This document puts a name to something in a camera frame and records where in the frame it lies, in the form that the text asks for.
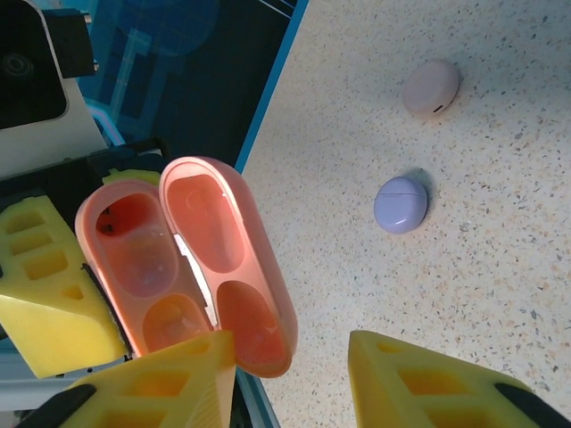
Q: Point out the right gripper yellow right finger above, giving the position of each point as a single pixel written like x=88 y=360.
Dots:
x=424 y=392

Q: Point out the coral rounded rectangular charging case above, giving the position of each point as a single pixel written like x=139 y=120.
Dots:
x=205 y=223

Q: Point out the purple round charging case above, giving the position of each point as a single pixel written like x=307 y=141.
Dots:
x=399 y=205

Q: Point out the blue table side trim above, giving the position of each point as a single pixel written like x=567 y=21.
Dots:
x=281 y=53

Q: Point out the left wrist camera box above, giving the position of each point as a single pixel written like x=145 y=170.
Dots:
x=27 y=67

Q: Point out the pale pink round charging case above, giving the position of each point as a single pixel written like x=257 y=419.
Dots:
x=430 y=87

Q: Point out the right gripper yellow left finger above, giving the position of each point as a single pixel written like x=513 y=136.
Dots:
x=178 y=379

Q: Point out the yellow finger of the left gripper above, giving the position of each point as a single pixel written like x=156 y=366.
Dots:
x=129 y=175
x=40 y=312

